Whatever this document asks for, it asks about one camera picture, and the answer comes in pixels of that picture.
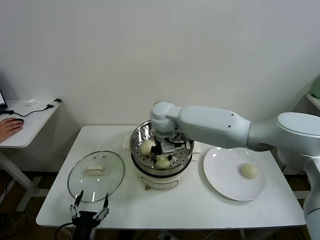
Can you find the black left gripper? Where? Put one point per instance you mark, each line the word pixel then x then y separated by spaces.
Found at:
pixel 83 222

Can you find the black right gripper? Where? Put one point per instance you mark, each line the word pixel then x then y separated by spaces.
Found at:
pixel 157 143

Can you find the white steamed baozi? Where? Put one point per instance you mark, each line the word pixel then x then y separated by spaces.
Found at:
pixel 146 148
pixel 162 163
pixel 248 171

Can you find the glass pot lid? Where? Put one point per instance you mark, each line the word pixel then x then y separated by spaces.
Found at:
pixel 110 172

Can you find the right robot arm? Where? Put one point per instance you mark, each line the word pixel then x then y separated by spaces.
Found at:
pixel 212 125

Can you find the stainless steel steamer basket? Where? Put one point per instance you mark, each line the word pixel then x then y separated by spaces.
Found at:
pixel 180 160

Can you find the person's hand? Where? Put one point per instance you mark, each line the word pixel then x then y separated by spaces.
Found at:
pixel 8 127

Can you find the white electric cooker pot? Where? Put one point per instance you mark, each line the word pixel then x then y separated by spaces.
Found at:
pixel 160 180

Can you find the white round plate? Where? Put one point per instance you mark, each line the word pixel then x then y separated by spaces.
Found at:
pixel 225 175

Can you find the white side desk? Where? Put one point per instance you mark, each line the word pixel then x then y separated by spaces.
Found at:
pixel 35 127

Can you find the dark computer mouse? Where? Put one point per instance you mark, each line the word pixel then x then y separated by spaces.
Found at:
pixel 19 121

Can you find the small black adapter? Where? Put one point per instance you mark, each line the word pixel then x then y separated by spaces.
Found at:
pixel 57 100

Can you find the white crumpled tissue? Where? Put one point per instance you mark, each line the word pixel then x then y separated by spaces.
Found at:
pixel 31 102

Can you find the black laptop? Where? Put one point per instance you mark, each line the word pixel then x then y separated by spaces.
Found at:
pixel 2 102

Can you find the white desk foot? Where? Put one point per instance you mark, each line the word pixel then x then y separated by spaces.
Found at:
pixel 300 194

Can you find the white shelf board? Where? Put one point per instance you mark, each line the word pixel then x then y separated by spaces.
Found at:
pixel 313 100

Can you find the pale green appliance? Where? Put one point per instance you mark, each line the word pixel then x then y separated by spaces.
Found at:
pixel 316 87

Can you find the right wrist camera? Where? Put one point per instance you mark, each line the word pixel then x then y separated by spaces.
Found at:
pixel 167 147

